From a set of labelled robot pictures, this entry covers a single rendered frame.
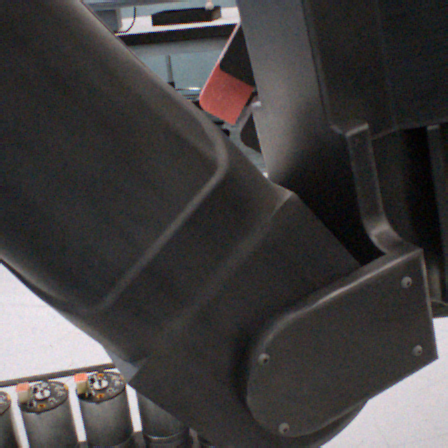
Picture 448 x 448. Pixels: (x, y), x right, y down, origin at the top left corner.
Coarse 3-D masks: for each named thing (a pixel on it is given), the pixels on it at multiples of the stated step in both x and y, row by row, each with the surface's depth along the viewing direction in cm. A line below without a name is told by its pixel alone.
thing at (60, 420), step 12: (36, 396) 34; (48, 396) 34; (60, 408) 34; (24, 420) 34; (36, 420) 33; (48, 420) 33; (60, 420) 34; (72, 420) 35; (36, 432) 33; (48, 432) 33; (60, 432) 34; (72, 432) 34; (36, 444) 34; (48, 444) 34; (60, 444) 34; (72, 444) 35
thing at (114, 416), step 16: (96, 384) 34; (80, 400) 34; (112, 400) 34; (128, 400) 35; (96, 416) 34; (112, 416) 34; (128, 416) 35; (96, 432) 34; (112, 432) 34; (128, 432) 35
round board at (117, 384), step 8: (88, 376) 35; (96, 376) 35; (104, 376) 35; (112, 376) 35; (120, 376) 35; (112, 384) 34; (120, 384) 34; (88, 392) 34; (96, 392) 34; (104, 392) 34; (112, 392) 34; (120, 392) 34; (88, 400) 33; (96, 400) 33; (104, 400) 33
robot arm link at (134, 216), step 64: (0, 0) 13; (64, 0) 14; (0, 64) 13; (64, 64) 14; (128, 64) 14; (0, 128) 13; (64, 128) 14; (128, 128) 14; (192, 128) 15; (0, 192) 14; (64, 192) 14; (128, 192) 15; (192, 192) 15; (256, 192) 16; (0, 256) 15; (64, 256) 14; (128, 256) 15; (192, 256) 15; (256, 256) 16; (320, 256) 17; (128, 320) 15; (192, 320) 16; (256, 320) 17; (128, 384) 16; (192, 384) 16
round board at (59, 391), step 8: (40, 384) 35; (48, 384) 35; (56, 384) 35; (64, 384) 35; (32, 392) 34; (56, 392) 34; (64, 392) 34; (32, 400) 34; (40, 400) 34; (48, 400) 34; (56, 400) 34; (64, 400) 34; (24, 408) 33; (32, 408) 33; (40, 408) 33; (48, 408) 33
